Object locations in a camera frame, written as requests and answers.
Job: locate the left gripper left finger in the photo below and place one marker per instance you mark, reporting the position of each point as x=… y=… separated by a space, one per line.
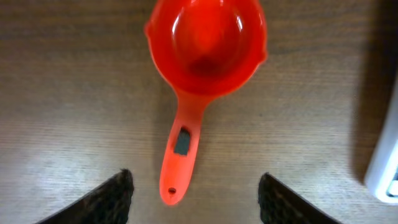
x=108 y=203

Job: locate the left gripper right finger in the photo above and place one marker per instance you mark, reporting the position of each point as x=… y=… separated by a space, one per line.
x=280 y=204

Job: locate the orange plastic measuring scoop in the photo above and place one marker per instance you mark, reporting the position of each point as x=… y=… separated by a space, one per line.
x=203 y=49

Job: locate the white digital kitchen scale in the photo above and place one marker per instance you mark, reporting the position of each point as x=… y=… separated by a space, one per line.
x=381 y=175

